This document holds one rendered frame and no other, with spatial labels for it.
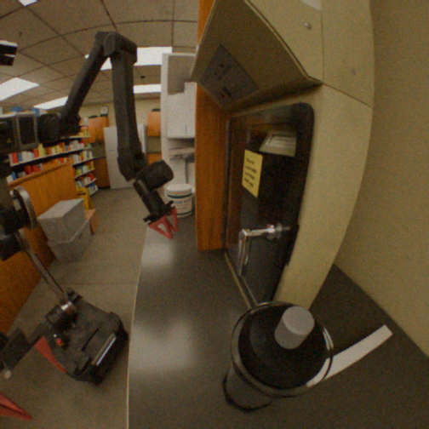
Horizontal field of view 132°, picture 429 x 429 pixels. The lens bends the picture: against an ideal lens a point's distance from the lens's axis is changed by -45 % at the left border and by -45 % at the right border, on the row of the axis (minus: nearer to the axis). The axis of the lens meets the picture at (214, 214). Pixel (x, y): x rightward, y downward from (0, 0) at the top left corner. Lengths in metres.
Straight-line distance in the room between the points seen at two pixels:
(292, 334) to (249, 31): 0.29
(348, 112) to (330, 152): 0.06
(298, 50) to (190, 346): 0.51
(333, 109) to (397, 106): 0.44
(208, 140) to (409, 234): 0.65
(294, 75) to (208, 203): 0.46
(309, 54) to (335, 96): 0.06
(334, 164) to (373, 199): 0.43
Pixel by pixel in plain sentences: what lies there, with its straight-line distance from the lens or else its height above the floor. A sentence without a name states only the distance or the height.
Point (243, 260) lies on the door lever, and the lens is 0.28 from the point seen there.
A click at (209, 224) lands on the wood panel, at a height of 1.05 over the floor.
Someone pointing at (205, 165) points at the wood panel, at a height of 1.25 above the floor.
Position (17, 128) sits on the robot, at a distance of 0.90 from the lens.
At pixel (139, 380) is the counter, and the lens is 0.43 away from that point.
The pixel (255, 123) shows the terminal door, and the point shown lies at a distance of 0.33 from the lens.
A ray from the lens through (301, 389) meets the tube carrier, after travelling 0.19.
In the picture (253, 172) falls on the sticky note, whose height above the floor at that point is 1.28.
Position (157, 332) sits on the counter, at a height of 0.94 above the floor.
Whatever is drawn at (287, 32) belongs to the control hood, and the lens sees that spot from 0.22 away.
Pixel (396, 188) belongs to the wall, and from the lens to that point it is 0.63.
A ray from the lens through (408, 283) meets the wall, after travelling 0.66.
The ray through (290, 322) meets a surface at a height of 1.21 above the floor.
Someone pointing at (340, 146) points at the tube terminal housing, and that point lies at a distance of 0.25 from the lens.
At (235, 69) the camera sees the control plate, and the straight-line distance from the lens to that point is 0.30.
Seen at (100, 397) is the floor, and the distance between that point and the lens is 1.51.
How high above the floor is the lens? 1.34
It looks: 25 degrees down
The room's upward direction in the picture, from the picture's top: 1 degrees clockwise
